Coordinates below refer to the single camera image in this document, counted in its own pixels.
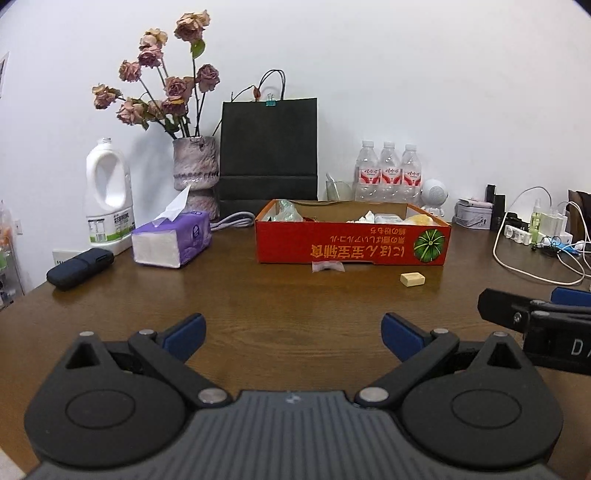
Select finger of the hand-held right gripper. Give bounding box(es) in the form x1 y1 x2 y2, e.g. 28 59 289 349
478 288 591 334
551 287 591 306

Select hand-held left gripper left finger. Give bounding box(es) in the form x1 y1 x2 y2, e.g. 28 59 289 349
55 313 232 409

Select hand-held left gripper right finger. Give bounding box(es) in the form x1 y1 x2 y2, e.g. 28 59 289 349
355 312 525 409

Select red cardboard box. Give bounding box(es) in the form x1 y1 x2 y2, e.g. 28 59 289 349
254 198 452 267

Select clear plastic bag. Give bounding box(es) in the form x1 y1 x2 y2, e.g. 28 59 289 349
272 199 303 222

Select white clip holder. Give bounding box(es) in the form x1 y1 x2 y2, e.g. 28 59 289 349
503 224 534 244

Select white charger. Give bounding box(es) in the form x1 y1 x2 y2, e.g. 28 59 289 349
540 210 573 236

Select green spray bottle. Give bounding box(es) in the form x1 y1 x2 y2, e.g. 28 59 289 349
529 198 542 244

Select white tin box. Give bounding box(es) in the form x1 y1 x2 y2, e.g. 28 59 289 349
452 203 492 229

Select tall black tube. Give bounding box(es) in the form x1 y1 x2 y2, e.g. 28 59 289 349
492 194 507 232

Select purple tissue pack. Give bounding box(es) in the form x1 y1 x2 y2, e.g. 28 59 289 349
131 185 213 268

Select dark blue case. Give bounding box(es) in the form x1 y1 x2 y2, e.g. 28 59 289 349
46 248 115 291

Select white robot speaker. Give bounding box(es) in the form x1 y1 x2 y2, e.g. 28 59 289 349
419 178 450 219

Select white detergent bottle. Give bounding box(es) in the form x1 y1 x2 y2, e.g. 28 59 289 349
84 137 136 257

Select white socket block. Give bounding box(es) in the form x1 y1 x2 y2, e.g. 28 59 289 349
52 248 88 266

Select clear glass cup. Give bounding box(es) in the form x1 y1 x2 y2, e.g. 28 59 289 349
325 179 355 202

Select clear water bottle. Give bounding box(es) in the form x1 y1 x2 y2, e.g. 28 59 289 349
379 141 402 202
355 140 382 202
399 144 423 206

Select pink mottled vase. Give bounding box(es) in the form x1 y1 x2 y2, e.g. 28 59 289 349
172 135 220 221

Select clear acrylic organiser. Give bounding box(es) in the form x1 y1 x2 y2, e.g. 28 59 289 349
0 199 25 309

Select black paper bag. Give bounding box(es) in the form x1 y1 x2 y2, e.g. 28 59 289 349
217 69 319 201

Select dried pink flowers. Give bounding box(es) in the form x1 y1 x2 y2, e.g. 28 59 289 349
91 9 221 139

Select long white cable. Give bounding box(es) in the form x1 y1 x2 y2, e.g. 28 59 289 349
492 186 585 285

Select lilac cable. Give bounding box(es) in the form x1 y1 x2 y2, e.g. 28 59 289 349
210 211 257 232

